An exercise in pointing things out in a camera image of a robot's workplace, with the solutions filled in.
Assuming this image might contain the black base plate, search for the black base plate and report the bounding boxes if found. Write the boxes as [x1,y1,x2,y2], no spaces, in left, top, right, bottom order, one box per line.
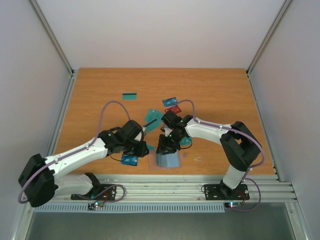
[70,184,117,201]
[201,184,250,201]

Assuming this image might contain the circuit board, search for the circuit board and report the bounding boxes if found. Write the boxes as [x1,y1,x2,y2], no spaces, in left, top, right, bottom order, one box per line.
[87,202,104,211]
[224,201,244,209]

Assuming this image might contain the left aluminium frame post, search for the left aluminium frame post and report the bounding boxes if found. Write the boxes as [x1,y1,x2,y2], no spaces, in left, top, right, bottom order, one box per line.
[28,0,74,77]

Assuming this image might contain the blue card top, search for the blue card top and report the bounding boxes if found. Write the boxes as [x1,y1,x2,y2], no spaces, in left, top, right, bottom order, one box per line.
[162,97,178,107]

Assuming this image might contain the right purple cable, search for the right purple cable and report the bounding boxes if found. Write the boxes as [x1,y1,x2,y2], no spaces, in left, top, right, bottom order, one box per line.
[171,99,265,213]

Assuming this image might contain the purple cable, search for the purple cable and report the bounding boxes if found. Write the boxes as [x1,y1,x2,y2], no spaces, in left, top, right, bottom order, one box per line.
[18,100,132,205]
[171,99,265,213]

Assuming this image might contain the aluminium front rail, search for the aluminium front rail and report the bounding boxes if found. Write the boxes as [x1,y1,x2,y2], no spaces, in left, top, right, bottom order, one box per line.
[50,174,297,203]

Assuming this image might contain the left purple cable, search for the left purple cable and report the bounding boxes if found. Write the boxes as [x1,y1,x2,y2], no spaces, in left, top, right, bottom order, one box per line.
[18,100,132,205]

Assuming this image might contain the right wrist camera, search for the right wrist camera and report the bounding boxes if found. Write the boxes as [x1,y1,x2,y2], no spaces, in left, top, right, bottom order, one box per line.
[160,126,173,136]

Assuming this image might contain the grey slotted cable duct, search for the grey slotted cable duct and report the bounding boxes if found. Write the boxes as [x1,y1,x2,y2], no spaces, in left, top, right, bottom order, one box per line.
[34,202,225,214]

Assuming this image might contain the teal card with magnetic stripe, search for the teal card with magnetic stripe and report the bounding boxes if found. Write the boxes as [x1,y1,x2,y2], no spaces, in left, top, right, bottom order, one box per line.
[122,92,137,101]

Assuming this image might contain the right aluminium frame post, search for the right aluminium frame post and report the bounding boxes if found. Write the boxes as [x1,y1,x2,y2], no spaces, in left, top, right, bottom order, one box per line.
[246,0,294,78]

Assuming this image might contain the red card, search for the red card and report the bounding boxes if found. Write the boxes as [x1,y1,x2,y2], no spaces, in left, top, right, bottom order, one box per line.
[164,105,182,114]

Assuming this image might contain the left circuit board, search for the left circuit board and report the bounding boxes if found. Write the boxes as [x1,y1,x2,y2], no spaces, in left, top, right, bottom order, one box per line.
[87,202,104,211]

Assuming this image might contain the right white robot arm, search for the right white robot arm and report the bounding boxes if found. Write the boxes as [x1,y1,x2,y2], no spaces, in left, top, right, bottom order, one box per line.
[156,110,263,199]

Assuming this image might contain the teal VIP card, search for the teal VIP card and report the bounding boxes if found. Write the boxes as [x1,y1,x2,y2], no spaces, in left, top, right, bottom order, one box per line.
[147,145,156,151]

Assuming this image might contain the right circuit board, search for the right circuit board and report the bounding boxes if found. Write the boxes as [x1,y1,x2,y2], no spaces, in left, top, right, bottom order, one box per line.
[224,201,244,209]

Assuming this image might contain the aluminium frame post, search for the aluminium frame post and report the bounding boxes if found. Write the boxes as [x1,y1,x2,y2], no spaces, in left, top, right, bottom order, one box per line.
[246,0,294,78]
[28,0,74,77]

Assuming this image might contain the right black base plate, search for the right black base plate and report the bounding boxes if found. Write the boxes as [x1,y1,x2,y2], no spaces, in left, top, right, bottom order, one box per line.
[201,184,250,201]

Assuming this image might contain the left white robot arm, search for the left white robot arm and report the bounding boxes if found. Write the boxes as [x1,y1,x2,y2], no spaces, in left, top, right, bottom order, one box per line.
[18,120,149,208]

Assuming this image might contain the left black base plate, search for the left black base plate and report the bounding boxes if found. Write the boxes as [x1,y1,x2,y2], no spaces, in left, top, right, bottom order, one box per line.
[70,184,117,201]

